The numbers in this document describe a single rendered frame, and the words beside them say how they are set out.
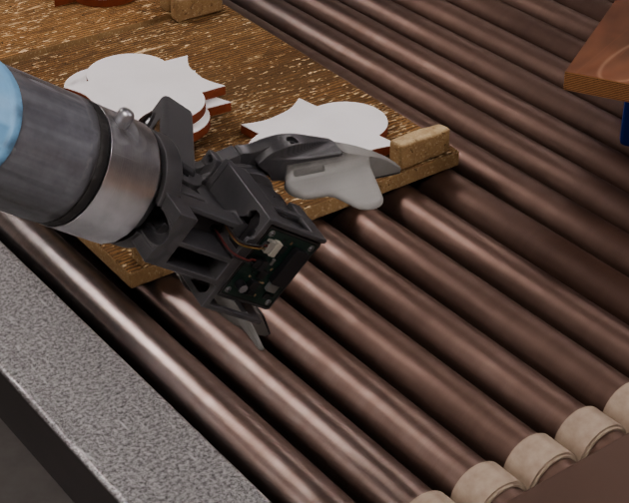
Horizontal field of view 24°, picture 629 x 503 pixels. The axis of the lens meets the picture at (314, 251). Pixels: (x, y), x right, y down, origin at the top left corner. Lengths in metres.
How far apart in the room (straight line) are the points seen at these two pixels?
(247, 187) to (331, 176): 0.08
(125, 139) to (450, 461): 0.36
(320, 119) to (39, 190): 0.63
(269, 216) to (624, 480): 0.30
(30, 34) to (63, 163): 0.83
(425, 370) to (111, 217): 0.37
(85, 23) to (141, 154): 0.81
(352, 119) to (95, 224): 0.60
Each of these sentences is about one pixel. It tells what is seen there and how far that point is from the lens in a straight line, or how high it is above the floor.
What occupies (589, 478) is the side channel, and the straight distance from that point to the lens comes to 0.98.
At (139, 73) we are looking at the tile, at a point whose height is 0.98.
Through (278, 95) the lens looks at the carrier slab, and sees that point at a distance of 1.45.
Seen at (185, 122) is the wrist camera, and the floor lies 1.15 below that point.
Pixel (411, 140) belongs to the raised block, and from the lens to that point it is 1.32.
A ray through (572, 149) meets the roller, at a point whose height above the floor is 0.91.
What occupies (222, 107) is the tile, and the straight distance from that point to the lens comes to 1.37.
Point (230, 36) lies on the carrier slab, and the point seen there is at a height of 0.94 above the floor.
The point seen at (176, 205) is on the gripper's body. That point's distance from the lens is 0.82.
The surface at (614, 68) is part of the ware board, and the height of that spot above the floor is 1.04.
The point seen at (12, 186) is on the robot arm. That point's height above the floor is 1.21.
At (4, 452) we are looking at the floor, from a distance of 2.48.
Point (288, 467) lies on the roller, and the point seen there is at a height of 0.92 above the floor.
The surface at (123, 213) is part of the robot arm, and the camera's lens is 0.82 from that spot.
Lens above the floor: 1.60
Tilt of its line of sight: 34 degrees down
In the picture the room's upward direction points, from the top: straight up
